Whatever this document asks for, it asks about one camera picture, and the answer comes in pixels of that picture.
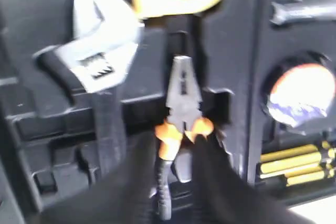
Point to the orange handled pliers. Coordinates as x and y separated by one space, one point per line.
185 119

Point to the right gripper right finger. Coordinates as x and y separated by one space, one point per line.
221 196

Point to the black plastic tool case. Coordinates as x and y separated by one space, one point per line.
48 140

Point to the adjustable wrench black handle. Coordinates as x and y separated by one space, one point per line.
105 39

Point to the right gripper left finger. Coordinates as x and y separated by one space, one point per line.
123 196

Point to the black electrical tape roll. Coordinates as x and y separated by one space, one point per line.
299 88

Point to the clear tester screwdriver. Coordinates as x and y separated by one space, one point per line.
302 11

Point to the small yellow black screwdriver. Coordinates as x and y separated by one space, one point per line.
311 177

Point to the large yellow black screwdriver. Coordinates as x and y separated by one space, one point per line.
295 159

